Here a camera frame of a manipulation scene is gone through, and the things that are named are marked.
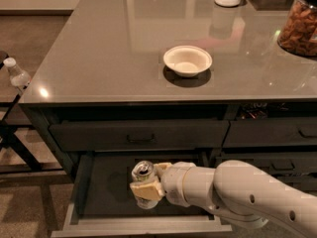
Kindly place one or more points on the jar of brown snacks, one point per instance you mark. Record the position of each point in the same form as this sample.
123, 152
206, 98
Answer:
299, 34

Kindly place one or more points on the white paper bowl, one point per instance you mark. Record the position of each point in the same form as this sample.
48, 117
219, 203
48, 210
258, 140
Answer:
187, 61

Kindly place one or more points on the dark counter cabinet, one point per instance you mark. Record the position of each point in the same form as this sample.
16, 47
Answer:
107, 65

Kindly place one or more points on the dark side table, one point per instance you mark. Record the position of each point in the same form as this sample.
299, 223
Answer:
12, 119

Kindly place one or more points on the clear plastic water bottle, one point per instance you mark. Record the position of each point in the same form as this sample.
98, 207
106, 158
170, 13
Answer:
19, 78

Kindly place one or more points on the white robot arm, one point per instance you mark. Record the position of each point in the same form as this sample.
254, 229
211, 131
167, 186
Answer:
235, 191

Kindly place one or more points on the closed top left drawer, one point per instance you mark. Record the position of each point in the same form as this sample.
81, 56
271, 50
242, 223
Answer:
139, 135

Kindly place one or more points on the middle right drawer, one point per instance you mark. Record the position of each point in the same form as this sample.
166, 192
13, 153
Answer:
275, 163

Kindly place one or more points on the top right drawer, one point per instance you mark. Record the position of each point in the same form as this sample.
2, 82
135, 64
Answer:
272, 132

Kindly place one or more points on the green white 7up can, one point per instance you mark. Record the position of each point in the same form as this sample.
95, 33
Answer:
144, 171

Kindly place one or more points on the bottom right drawer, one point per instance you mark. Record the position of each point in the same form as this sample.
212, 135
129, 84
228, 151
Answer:
303, 183

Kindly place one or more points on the open middle drawer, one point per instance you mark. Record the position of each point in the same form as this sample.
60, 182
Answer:
103, 206

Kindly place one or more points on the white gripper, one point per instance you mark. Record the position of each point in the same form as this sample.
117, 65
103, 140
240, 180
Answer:
173, 181

